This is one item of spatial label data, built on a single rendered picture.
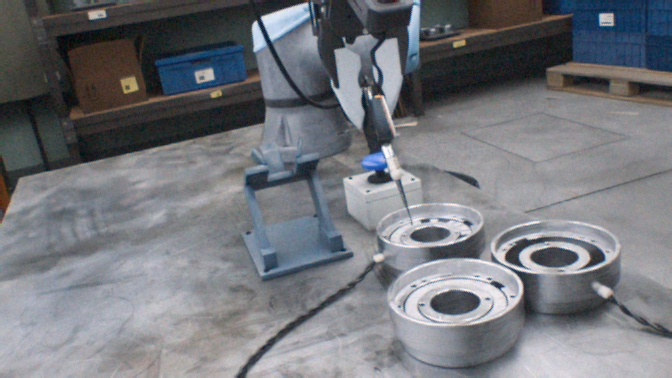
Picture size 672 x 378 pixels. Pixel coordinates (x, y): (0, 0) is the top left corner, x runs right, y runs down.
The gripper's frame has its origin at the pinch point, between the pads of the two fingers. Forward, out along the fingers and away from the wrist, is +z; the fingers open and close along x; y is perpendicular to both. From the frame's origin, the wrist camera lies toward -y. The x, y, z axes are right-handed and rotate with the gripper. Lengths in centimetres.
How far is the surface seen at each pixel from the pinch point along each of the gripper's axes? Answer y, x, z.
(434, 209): -6.0, -3.3, 9.7
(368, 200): 0.3, 1.9, 9.4
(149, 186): 37.9, 25.8, 13.1
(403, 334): -24.3, 8.1, 10.8
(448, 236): -10.0, -2.8, 11.1
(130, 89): 331, 34, 40
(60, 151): 380, 88, 77
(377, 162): 2.3, -0.4, 6.0
